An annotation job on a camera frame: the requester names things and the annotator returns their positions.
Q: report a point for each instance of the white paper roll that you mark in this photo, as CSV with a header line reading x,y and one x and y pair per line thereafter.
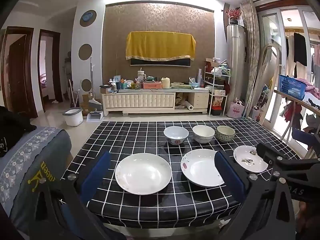
x,y
186,105

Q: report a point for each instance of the floor-standing air conditioner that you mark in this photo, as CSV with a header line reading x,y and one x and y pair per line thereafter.
x,y
236,62

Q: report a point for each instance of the grey broom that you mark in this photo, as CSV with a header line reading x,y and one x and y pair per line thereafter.
x,y
94,101

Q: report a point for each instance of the white dustpan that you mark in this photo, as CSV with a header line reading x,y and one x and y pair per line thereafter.
x,y
95,117

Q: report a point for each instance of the white cup with straw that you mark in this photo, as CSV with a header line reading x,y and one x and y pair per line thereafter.
x,y
141,75

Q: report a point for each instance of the small white floral plate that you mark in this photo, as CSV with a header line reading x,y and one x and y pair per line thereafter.
x,y
246,166

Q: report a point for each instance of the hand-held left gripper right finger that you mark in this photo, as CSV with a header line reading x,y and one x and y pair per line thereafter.
x,y
228,177

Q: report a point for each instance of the large plain white plate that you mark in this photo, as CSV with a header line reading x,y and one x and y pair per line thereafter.
x,y
143,173

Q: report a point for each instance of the dark wooden door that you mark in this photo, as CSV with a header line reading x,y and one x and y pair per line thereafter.
x,y
18,70

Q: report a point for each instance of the hanging clothes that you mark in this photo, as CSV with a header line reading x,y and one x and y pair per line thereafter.
x,y
300,47

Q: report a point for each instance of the white plate with pink mark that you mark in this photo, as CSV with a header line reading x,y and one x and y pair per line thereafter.
x,y
200,167

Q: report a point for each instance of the black white checked tablecloth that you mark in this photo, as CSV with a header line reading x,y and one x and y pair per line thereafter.
x,y
155,210

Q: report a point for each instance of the pink bag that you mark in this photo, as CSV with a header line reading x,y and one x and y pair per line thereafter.
x,y
236,110

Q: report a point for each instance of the dark wooden door frame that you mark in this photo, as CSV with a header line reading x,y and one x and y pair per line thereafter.
x,y
58,67

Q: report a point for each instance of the round wall decor blue plate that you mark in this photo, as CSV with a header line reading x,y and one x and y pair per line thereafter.
x,y
88,18

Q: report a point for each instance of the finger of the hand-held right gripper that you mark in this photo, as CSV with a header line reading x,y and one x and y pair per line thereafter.
x,y
265,152

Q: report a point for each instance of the black cloth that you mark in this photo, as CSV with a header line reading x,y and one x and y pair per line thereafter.
x,y
12,130

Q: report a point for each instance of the brown round wall decor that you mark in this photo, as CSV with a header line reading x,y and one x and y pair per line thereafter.
x,y
86,85
85,52

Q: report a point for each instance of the green patterned ceramic bowl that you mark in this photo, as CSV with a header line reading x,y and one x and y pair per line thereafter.
x,y
225,133

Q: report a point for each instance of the pink flowers in pot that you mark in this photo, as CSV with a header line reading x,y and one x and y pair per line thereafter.
x,y
233,13

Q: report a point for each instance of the white mop bucket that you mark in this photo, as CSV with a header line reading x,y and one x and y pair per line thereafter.
x,y
73,117

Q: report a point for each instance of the cream cylindrical container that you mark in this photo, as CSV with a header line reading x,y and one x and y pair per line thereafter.
x,y
165,83

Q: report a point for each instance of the pile of clothes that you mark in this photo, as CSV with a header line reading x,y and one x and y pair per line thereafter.
x,y
291,112

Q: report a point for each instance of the plain white bowl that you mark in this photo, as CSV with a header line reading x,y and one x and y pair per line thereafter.
x,y
203,133

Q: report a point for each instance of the person's right hand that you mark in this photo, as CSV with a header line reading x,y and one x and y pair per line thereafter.
x,y
304,216

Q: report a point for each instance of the blue plastic basket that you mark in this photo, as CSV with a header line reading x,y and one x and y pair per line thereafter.
x,y
292,86

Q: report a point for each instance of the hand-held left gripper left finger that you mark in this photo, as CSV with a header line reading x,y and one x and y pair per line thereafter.
x,y
96,175

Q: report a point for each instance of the cream television cabinet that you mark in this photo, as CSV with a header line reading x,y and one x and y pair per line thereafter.
x,y
137,101

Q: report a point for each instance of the pink box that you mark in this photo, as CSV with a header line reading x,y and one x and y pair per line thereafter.
x,y
152,85

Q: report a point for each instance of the arched metal frame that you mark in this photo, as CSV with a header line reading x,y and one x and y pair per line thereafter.
x,y
260,62

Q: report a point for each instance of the white bowl with red pattern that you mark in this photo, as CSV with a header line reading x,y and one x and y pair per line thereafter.
x,y
176,134

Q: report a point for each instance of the cardboard box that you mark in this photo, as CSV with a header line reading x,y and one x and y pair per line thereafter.
x,y
86,105

